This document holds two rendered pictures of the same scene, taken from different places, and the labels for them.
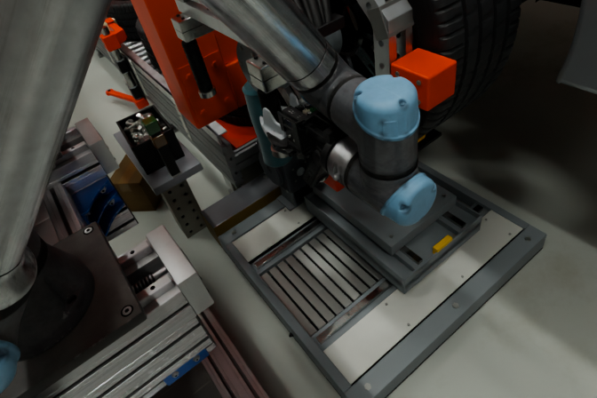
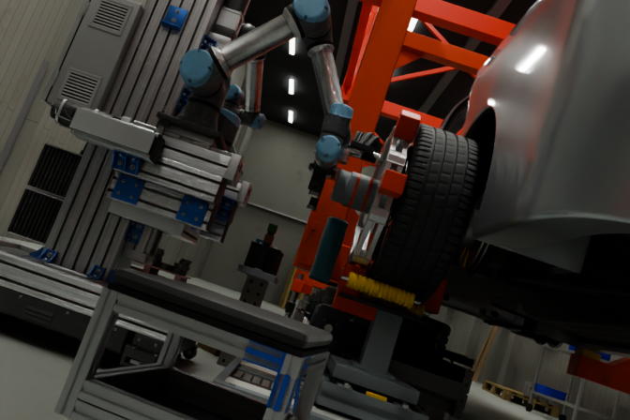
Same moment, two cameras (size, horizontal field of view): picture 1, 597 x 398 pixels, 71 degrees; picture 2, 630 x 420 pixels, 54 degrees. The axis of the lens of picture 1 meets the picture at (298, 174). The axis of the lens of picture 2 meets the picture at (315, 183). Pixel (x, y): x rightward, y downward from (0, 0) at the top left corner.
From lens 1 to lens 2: 1.84 m
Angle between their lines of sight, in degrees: 59
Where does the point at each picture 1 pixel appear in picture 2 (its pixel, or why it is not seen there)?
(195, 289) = (234, 162)
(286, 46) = (328, 96)
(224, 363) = not seen: hidden behind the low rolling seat
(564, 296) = not seen: outside the picture
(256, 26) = (323, 85)
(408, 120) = (340, 110)
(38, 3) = (281, 22)
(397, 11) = (397, 155)
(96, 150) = (243, 185)
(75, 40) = (280, 31)
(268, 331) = not seen: hidden behind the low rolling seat
